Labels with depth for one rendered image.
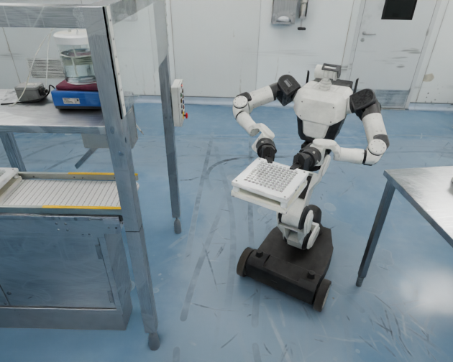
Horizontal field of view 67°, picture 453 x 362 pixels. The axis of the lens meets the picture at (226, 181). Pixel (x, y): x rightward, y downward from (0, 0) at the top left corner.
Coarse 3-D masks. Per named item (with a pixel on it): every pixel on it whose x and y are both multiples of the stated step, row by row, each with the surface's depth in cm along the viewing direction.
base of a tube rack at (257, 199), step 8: (304, 184) 147; (232, 192) 143; (240, 192) 141; (248, 192) 141; (296, 192) 142; (248, 200) 140; (256, 200) 138; (264, 200) 137; (272, 200) 137; (272, 208) 135; (280, 208) 133; (288, 208) 135
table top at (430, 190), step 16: (400, 176) 181; (416, 176) 181; (432, 176) 181; (448, 176) 181; (416, 192) 168; (432, 192) 168; (448, 192) 168; (416, 208) 162; (432, 208) 157; (448, 208) 157; (432, 224) 152; (448, 224) 148; (448, 240) 143
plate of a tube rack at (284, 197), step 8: (256, 160) 155; (264, 160) 155; (248, 168) 149; (240, 176) 143; (296, 176) 144; (304, 176) 144; (232, 184) 140; (240, 184) 138; (248, 184) 138; (256, 184) 138; (288, 184) 139; (296, 184) 139; (256, 192) 136; (264, 192) 134; (272, 192) 134; (280, 192) 134; (288, 192) 134; (280, 200) 131; (288, 200) 132
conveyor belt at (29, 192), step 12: (24, 180) 169; (36, 180) 169; (48, 180) 169; (60, 180) 169; (72, 180) 169; (84, 180) 169; (12, 192) 160; (24, 192) 160; (36, 192) 160; (48, 192) 160; (60, 192) 160; (72, 192) 161; (84, 192) 161; (96, 192) 161; (108, 192) 161; (0, 204) 152; (12, 204) 153; (24, 204) 153; (36, 204) 153; (48, 204) 153; (60, 204) 153; (72, 204) 153; (84, 204) 153; (96, 204) 153; (108, 204) 153
